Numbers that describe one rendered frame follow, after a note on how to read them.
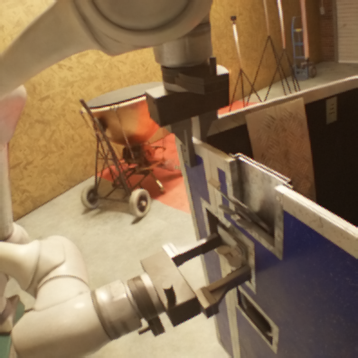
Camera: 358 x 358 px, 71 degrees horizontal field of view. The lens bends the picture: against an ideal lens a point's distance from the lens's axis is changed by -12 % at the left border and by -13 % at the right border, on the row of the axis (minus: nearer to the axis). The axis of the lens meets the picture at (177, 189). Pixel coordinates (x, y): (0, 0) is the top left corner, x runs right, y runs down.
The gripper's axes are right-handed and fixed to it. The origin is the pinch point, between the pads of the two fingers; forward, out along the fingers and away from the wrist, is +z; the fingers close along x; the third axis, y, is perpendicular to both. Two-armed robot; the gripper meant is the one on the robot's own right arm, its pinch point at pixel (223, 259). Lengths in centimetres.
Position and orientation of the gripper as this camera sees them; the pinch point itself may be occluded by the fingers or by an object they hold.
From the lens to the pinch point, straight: 51.2
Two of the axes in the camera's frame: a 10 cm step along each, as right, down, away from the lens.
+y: -2.0, -8.5, -4.9
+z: 8.9, -3.7, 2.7
